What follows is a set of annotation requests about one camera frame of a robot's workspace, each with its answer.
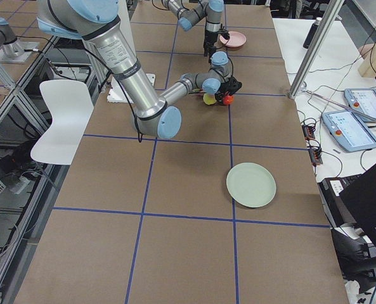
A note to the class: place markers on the aluminium frame post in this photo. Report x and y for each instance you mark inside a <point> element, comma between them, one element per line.
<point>318,39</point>

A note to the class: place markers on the black water bottle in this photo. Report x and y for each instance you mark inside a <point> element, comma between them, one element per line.
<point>311,33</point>

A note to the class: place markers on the blue teach pendant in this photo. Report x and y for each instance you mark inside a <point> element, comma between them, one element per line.
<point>349,131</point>
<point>362,100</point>

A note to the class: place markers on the pink plate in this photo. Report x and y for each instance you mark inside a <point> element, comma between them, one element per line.
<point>236,40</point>

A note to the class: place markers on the far blue teach pendant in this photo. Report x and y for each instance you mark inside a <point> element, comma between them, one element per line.
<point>362,100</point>

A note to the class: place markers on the white plastic chair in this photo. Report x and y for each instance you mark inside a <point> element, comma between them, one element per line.
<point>69,103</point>

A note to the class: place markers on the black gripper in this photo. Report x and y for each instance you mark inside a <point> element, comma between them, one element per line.
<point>224,90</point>
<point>209,37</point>

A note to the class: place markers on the green pink peach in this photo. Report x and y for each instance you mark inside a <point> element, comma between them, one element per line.
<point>209,99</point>

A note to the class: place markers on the green plate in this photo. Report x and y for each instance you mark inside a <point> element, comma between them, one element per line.
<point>251,185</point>

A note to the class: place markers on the near blue teach pendant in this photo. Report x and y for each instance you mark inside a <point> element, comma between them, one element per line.
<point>349,131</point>

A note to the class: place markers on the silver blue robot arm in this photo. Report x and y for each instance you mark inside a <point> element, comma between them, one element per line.
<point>210,11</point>
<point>154,114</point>

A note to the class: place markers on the black laptop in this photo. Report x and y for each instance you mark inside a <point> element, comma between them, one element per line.
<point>352,199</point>

